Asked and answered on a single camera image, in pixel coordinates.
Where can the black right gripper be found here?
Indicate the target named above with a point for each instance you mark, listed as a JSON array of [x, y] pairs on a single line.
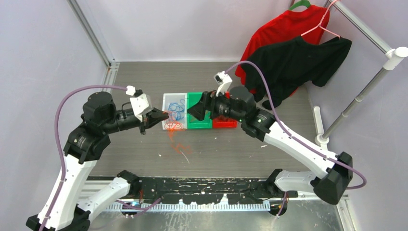
[[209, 101]]

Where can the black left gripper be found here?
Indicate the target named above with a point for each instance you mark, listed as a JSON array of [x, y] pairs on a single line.
[[151, 118]]

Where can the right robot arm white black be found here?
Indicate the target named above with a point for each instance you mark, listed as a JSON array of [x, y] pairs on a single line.
[[328, 175]]

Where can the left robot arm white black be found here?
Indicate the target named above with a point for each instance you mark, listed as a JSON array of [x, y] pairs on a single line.
[[64, 211]]

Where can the red plastic bin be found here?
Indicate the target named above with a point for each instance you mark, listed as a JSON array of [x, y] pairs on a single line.
[[224, 123]]

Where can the green plastic bin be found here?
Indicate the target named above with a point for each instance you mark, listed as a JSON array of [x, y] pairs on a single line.
[[192, 123]]

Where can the white plastic bin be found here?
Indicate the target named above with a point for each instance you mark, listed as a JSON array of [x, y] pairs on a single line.
[[175, 105]]

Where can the black t-shirt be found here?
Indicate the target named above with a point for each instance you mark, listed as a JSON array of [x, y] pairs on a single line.
[[279, 69]]

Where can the red t-shirt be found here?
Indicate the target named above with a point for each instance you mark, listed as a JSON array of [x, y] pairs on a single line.
[[285, 27]]

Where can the pink hanger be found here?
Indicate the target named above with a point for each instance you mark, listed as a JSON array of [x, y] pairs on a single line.
[[319, 25]]

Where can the green hanger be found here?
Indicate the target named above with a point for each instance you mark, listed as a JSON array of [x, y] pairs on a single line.
[[299, 3]]

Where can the metal clothes rack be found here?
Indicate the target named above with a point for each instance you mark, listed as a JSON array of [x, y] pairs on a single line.
[[364, 106]]

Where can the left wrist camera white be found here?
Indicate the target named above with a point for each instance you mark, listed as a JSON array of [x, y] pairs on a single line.
[[140, 102]]

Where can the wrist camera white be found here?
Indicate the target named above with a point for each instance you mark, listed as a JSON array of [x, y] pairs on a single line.
[[140, 102], [224, 81]]

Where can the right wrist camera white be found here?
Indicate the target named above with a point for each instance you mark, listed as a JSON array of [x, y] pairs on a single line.
[[224, 81]]

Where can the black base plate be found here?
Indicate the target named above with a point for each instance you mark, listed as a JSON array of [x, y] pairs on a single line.
[[203, 191]]

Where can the white perforated cable duct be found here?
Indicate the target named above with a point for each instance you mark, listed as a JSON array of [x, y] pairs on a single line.
[[222, 207]]

